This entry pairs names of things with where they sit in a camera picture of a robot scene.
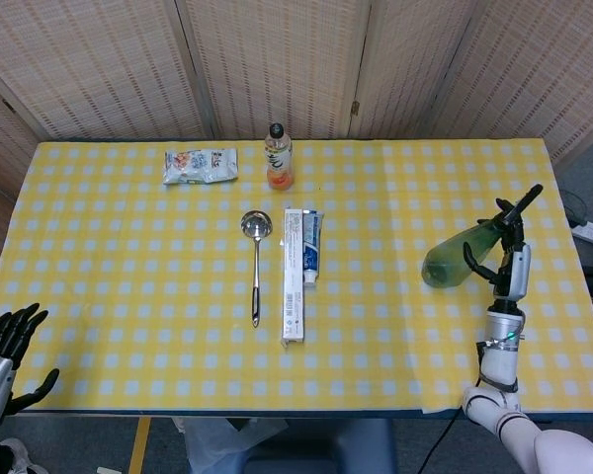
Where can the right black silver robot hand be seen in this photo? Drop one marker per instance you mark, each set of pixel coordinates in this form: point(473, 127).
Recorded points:
point(516, 271)

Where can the green spray bottle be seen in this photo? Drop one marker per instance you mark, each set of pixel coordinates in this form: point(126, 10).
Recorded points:
point(447, 264)

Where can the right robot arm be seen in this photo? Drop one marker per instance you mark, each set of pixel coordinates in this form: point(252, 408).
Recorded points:
point(501, 360)

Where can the orange drink bottle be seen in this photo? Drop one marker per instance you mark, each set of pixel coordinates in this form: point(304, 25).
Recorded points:
point(279, 165)

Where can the yellow white checkered tablecloth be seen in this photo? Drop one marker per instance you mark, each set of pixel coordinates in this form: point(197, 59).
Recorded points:
point(128, 276)

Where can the blue white toothpaste tube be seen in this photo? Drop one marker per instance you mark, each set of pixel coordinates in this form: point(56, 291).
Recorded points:
point(312, 247)

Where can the white toothpaste box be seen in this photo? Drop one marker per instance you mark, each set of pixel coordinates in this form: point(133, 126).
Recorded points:
point(293, 276)

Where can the white plastic bag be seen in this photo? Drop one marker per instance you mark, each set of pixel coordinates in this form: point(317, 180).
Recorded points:
point(212, 444)

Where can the brass screen hinge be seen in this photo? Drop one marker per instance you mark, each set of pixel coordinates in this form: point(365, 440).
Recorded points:
point(355, 107)

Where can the white snack packet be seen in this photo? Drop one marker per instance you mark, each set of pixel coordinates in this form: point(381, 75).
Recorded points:
point(200, 166)

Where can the woven folding screen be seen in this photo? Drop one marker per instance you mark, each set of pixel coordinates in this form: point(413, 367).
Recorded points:
point(277, 59)

